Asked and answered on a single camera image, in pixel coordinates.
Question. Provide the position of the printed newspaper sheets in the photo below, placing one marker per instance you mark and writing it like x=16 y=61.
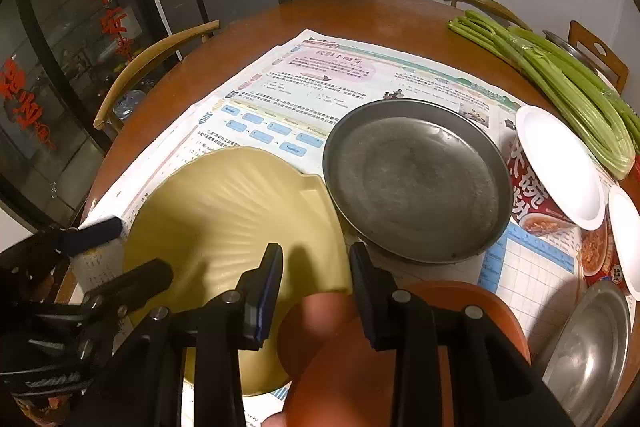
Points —
x=286 y=104

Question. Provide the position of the wooden chair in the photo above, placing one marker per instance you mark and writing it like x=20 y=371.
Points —
x=614 y=68
x=142 y=65
x=495 y=9

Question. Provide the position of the red instant noodle package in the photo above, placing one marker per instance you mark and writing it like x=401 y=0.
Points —
x=534 y=211

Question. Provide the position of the yellow shell-shaped plate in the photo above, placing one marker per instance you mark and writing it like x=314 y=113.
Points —
x=213 y=218

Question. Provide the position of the right wooden chair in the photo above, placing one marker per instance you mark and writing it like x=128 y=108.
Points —
x=614 y=68

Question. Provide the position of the far wooden chair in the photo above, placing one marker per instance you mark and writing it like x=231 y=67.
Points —
x=495 y=9

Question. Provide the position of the orange plastic plate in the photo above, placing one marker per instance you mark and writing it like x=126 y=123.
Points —
x=339 y=380

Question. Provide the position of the white bowl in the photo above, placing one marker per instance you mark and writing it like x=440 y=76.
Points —
x=625 y=221
x=563 y=166

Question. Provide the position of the green celery bunch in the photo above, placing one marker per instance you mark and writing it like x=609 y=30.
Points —
x=595 y=112

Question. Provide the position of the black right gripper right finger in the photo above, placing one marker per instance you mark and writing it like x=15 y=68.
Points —
x=373 y=289

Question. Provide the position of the left wooden chair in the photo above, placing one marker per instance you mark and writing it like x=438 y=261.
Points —
x=142 y=65

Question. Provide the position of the small stainless steel dish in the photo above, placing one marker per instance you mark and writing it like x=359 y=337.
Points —
x=583 y=363

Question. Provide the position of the glass door with red characters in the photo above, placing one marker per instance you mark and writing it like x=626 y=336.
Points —
x=58 y=60

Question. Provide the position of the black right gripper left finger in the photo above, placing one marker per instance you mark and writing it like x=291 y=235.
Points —
x=260 y=289

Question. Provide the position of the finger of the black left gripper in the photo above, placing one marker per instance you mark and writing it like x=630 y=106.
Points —
x=75 y=242
x=131 y=290

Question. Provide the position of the dark round metal plate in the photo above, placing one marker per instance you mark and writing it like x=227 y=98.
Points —
x=418 y=180

